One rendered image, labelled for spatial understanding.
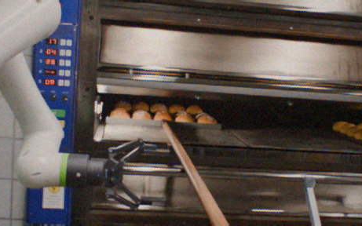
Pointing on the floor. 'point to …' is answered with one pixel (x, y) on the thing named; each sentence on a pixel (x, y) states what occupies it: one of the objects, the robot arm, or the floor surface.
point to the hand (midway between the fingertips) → (163, 176)
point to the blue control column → (49, 216)
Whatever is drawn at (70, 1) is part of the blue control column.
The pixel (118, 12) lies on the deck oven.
